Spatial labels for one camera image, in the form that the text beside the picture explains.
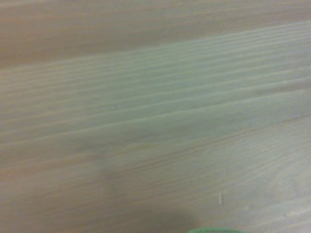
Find green capped water bottle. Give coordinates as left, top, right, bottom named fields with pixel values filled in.
left=186, top=227, right=243, bottom=233

